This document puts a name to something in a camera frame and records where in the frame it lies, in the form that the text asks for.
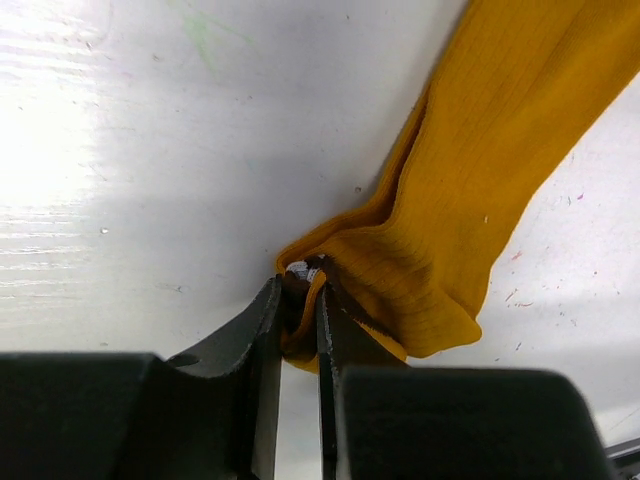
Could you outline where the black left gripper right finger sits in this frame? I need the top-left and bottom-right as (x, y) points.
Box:
(315, 288), (616, 479)

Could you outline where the mustard yellow striped-cuff sock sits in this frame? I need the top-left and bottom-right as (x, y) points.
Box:
(276, 1), (639, 372)

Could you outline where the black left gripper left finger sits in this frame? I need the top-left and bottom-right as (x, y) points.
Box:
(1, 278), (282, 479)

